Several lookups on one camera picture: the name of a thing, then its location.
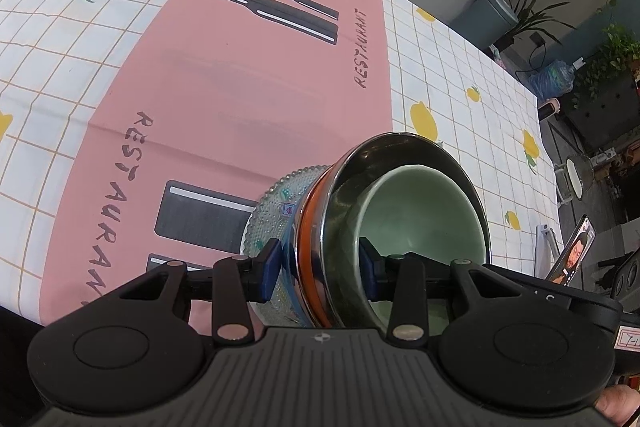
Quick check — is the smartphone with lit screen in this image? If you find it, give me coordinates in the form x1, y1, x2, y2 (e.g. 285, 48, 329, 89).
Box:
545, 214, 597, 285

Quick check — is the white round stool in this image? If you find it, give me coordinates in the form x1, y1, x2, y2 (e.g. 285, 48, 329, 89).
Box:
554, 155, 596, 208

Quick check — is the white checked lemon tablecloth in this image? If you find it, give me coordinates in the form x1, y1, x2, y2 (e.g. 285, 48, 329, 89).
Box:
0, 0, 563, 323

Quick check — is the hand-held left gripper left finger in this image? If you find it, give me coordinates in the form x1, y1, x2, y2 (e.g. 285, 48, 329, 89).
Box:
116, 238, 283, 343

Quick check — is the person's right hand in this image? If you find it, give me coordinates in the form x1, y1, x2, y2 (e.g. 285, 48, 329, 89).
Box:
595, 384, 640, 427

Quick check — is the large clear glass plate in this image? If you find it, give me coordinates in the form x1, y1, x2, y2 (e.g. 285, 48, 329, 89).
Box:
241, 163, 326, 325

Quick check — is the grey waste bin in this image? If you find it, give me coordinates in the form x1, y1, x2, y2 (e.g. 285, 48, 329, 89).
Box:
447, 0, 518, 50

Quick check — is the blue water bottle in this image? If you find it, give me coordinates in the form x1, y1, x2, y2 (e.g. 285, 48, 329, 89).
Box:
529, 61, 576, 100

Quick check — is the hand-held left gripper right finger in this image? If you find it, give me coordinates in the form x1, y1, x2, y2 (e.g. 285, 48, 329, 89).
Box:
357, 237, 508, 343

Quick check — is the green ceramic bowl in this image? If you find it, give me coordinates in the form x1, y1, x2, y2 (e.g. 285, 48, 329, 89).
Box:
352, 164, 488, 328

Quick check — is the bushy green plant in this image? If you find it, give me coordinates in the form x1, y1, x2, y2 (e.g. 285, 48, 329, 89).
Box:
572, 24, 640, 108

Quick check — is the tall green leaf plant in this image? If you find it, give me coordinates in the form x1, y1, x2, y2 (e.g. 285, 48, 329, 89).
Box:
500, 0, 576, 45

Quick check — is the pink bottle-print cloth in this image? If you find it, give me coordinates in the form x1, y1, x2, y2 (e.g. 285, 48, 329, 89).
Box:
37, 0, 396, 325

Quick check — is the stainless steel bowl orange band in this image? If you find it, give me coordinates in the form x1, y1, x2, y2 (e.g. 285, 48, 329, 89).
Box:
295, 132, 493, 330

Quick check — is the dark planter box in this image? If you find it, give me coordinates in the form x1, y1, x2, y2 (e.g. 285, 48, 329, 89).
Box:
565, 72, 640, 150

